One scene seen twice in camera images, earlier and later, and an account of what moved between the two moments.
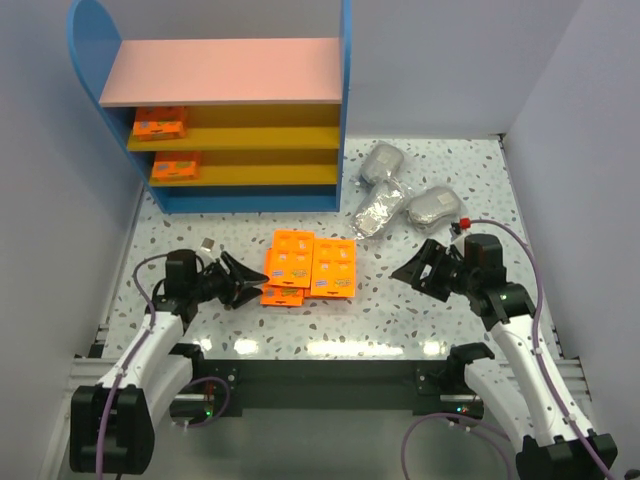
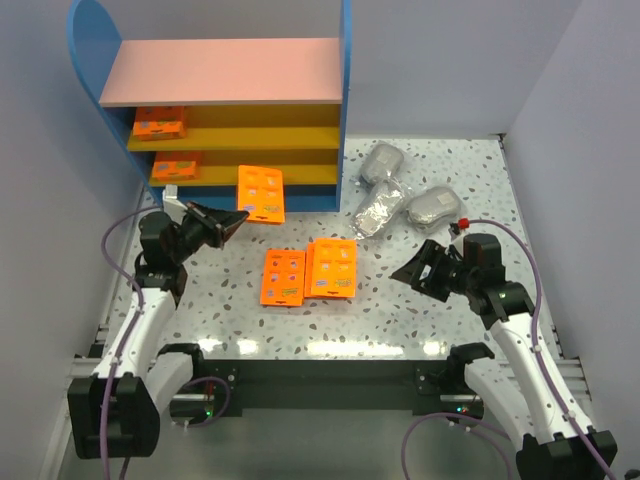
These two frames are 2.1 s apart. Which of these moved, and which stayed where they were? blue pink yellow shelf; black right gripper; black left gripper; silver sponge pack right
Moved: black left gripper
Stayed: black right gripper; silver sponge pack right; blue pink yellow shelf
